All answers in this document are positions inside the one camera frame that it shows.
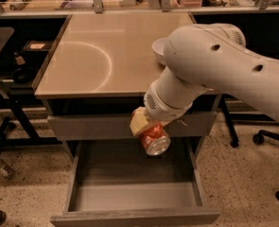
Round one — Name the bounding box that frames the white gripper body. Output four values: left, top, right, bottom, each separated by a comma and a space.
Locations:
143, 85, 194, 123

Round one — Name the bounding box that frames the red coke can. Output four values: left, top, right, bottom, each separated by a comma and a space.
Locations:
139, 123, 170, 156

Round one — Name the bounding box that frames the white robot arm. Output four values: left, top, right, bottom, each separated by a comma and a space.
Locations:
131, 24, 279, 136

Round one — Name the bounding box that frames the closed grey top drawer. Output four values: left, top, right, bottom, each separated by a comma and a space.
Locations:
47, 112, 217, 141

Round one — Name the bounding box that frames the grey drawer cabinet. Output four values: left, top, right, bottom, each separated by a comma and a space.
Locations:
31, 11, 232, 163

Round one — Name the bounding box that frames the open grey middle drawer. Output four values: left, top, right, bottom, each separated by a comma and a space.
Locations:
50, 138, 220, 227

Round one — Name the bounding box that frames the white bowl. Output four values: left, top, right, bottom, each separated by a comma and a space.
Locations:
152, 38, 167, 66

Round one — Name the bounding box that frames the black office chair base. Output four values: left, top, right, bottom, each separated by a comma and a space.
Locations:
253, 129, 279, 204

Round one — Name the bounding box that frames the plastic bottle on floor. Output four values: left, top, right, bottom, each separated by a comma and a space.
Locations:
0, 159, 14, 179

